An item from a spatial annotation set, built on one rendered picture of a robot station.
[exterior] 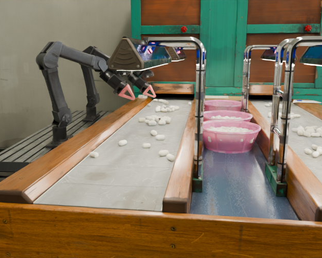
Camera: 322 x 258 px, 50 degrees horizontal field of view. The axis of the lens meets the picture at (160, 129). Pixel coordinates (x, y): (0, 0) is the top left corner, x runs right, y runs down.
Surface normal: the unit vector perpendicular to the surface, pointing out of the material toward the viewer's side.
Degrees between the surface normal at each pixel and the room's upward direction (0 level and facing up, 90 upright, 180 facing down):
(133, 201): 0
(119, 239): 90
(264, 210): 0
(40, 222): 90
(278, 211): 0
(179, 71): 90
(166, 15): 90
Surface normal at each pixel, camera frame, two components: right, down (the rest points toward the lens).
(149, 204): 0.00, -0.98
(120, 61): -0.13, 0.22
